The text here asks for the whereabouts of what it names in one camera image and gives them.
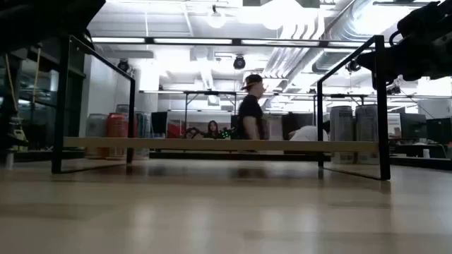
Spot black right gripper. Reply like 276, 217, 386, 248
356, 33, 452, 82

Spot white Celsius can black lid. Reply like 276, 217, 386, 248
355, 104, 379, 165
330, 105, 355, 165

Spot white can blue tab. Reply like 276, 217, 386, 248
135, 111, 152, 159

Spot red beverage can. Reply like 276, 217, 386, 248
107, 112, 129, 159

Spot black ceiling track fixture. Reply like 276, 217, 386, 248
372, 0, 435, 7

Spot black monitor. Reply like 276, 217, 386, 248
151, 111, 169, 135
400, 113, 427, 141
231, 114, 241, 138
281, 112, 315, 140
426, 118, 452, 144

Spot white draped cloth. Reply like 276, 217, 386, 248
263, 114, 283, 155

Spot standing person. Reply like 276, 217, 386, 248
237, 73, 266, 140

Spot white pendant lamp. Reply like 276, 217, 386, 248
207, 5, 227, 29

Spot background robot green lights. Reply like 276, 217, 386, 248
218, 126, 237, 140

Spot seated person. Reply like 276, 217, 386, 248
206, 119, 222, 139

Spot long ceiling light strip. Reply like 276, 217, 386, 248
84, 36, 393, 49

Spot red chair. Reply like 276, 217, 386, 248
167, 121, 186, 138

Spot white and red can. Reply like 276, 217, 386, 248
85, 113, 109, 159

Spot yellow green power tool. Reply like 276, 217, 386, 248
10, 118, 28, 144

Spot silver ventilation duct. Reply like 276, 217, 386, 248
312, 0, 400, 73

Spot black aluminium rig frame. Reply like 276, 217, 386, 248
13, 150, 452, 171

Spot clear tray with dark frame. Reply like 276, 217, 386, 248
51, 34, 391, 181

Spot yellow extension cable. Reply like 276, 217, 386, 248
4, 47, 42, 114

